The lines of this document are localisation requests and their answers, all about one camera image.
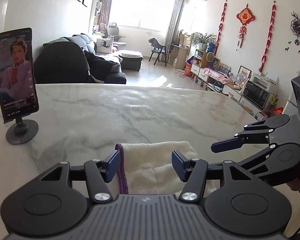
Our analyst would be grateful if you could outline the white towel purple trim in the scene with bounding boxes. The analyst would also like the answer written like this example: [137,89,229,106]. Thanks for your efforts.
[115,140,217,197]

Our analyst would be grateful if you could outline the black microwave oven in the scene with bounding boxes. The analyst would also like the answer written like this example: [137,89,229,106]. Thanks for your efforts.
[243,81,270,109]

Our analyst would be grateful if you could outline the white printer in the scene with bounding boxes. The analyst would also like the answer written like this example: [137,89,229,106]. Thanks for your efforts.
[250,72,277,94]

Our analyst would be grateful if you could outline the small white desk fan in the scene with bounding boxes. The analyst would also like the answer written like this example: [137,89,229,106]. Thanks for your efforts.
[234,73,243,89]

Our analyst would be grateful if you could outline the wooden shelf unit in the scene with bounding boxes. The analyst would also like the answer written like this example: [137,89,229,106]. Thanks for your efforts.
[191,49,215,75]

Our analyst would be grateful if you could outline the wooden desk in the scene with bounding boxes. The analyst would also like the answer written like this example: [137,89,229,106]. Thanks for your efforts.
[168,44,190,70]

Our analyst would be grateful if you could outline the black jacket on sofa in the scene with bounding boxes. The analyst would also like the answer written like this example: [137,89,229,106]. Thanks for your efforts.
[84,51,120,83]

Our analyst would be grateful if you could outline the potted green plant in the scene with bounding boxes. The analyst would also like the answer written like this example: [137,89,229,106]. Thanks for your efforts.
[191,32,217,51]

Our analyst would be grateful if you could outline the dark grey sofa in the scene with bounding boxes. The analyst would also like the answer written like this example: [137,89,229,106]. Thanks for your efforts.
[33,34,127,85]

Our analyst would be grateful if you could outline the grey ottoman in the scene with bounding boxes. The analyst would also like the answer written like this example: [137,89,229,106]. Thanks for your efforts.
[117,50,143,71]

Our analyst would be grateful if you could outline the smartphone on stand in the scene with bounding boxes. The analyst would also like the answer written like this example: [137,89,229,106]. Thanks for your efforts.
[0,28,39,123]

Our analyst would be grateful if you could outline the dark wooden chair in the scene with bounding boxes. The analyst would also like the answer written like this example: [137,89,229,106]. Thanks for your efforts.
[148,37,167,66]

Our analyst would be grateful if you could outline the red Chinese knot ornament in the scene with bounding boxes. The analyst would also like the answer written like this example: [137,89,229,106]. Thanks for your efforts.
[236,4,255,48]

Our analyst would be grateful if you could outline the grey curtain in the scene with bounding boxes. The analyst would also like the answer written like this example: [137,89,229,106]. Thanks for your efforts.
[165,0,186,54]

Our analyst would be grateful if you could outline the horse print cushion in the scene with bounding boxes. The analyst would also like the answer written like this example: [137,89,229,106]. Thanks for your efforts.
[95,38,114,54]

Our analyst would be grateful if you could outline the grey office chair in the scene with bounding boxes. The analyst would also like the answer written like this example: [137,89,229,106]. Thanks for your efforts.
[107,22,126,48]

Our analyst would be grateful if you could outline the black antler wall clock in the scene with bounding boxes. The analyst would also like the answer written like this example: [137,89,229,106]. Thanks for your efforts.
[290,11,300,46]

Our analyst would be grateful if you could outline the red firecracker string decoration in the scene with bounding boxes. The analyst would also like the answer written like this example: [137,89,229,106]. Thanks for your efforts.
[214,0,228,55]

